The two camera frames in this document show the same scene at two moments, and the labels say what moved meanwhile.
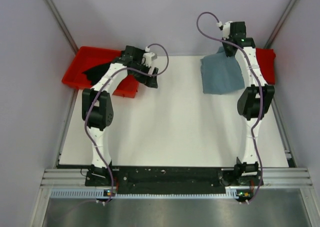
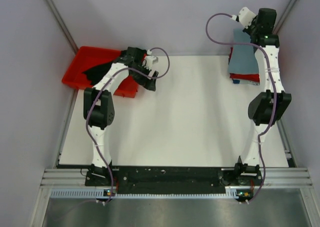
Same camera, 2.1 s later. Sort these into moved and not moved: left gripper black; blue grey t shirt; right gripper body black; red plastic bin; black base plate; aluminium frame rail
Moved: right gripper body black; blue grey t shirt
Not moved: left gripper black; black base plate; red plastic bin; aluminium frame rail
